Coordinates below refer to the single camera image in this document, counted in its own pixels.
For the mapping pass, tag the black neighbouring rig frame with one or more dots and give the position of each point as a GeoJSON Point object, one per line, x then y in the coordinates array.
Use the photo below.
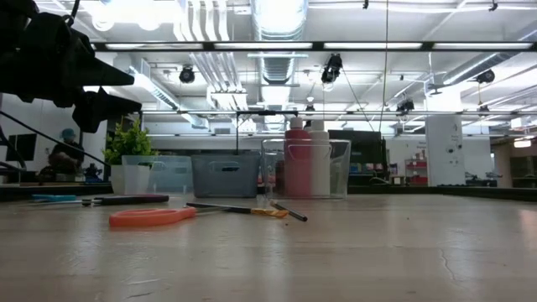
{"type": "Point", "coordinates": [260, 112]}

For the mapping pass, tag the black paintbrush orange bristles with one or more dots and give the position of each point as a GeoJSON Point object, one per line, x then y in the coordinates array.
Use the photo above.
{"type": "Point", "coordinates": [235, 208]}

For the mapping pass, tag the black ceiling-hung reel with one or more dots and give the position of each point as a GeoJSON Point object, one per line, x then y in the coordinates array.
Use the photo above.
{"type": "Point", "coordinates": [486, 76]}
{"type": "Point", "coordinates": [405, 105]}
{"type": "Point", "coordinates": [333, 67]}
{"type": "Point", "coordinates": [186, 75]}

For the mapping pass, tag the clear plastic bin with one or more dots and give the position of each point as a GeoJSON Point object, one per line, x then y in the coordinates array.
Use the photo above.
{"type": "Point", "coordinates": [340, 168]}

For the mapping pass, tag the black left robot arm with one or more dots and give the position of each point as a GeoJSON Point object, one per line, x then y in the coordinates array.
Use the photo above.
{"type": "Point", "coordinates": [17, 6]}

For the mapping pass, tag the red and black scissors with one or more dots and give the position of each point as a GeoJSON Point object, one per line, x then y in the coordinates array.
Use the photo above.
{"type": "Point", "coordinates": [134, 200]}

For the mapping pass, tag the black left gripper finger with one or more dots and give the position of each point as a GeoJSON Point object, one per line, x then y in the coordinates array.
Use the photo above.
{"type": "Point", "coordinates": [107, 75]}
{"type": "Point", "coordinates": [100, 107]}

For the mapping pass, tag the grey plastic bin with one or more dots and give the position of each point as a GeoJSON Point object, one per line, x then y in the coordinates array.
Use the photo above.
{"type": "Point", "coordinates": [226, 180]}

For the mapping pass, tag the white paint bottle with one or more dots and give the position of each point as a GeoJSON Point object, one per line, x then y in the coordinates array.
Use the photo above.
{"type": "Point", "coordinates": [321, 168]}

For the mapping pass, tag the large dark screen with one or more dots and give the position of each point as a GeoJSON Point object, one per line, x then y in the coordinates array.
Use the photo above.
{"type": "Point", "coordinates": [365, 151]}

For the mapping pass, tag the green plant in white pot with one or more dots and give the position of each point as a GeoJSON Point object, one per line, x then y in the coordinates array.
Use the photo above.
{"type": "Point", "coordinates": [128, 144]}

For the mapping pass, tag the silver ventilation duct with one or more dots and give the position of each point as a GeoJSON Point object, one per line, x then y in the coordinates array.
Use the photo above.
{"type": "Point", "coordinates": [279, 21]}

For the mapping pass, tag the red storage cart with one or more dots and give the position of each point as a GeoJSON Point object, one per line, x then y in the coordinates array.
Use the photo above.
{"type": "Point", "coordinates": [417, 172]}

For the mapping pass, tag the frosted translucent plastic bin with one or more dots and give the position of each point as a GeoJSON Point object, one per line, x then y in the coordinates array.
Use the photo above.
{"type": "Point", "coordinates": [172, 176]}

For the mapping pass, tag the red paint bottle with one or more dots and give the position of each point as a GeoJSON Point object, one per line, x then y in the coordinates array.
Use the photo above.
{"type": "Point", "coordinates": [298, 168]}

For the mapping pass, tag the small black monitor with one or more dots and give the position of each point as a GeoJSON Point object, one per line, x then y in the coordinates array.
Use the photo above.
{"type": "Point", "coordinates": [21, 147]}

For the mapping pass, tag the seated person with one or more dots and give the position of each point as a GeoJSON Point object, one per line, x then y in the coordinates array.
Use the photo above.
{"type": "Point", "coordinates": [65, 157]}

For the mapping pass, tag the white pillar with marks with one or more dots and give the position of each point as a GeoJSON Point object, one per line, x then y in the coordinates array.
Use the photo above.
{"type": "Point", "coordinates": [444, 151]}

